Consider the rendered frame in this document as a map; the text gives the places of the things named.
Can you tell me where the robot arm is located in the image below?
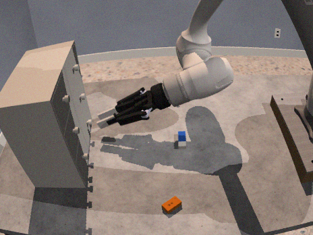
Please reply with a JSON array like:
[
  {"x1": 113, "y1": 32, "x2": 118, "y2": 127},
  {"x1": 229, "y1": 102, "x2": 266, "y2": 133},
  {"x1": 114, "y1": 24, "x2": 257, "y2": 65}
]
[{"x1": 162, "y1": 0, "x2": 313, "y2": 142}]

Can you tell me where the blue and beige eraser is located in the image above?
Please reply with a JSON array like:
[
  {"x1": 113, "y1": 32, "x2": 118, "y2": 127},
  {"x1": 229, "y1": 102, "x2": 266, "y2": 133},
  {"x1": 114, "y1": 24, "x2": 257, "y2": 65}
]
[{"x1": 178, "y1": 131, "x2": 186, "y2": 149}]

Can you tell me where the grey chest of drawers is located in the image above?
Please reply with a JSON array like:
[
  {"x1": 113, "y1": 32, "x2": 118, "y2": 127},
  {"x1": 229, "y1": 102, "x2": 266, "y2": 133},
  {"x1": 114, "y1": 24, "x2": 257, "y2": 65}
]
[{"x1": 0, "y1": 41, "x2": 86, "y2": 188}]

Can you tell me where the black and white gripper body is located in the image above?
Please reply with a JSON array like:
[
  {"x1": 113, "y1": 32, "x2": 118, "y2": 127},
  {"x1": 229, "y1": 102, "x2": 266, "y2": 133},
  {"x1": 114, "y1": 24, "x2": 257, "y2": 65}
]
[{"x1": 138, "y1": 83, "x2": 171, "y2": 112}]

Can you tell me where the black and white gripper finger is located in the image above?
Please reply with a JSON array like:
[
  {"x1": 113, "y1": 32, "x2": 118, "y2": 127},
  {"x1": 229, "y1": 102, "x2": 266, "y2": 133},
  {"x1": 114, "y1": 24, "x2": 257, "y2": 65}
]
[
  {"x1": 97, "y1": 87, "x2": 147, "y2": 120},
  {"x1": 96, "y1": 98, "x2": 152, "y2": 129}
]

